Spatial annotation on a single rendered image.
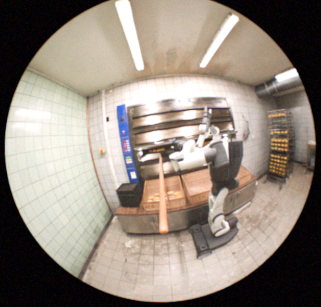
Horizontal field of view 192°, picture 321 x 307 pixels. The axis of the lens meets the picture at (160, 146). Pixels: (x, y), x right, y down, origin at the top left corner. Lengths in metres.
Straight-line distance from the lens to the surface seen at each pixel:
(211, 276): 1.53
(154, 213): 1.40
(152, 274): 1.55
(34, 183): 1.32
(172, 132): 1.61
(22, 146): 1.31
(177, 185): 1.72
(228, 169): 0.79
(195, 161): 0.60
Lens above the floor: 1.49
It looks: 5 degrees down
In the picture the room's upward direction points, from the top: 9 degrees counter-clockwise
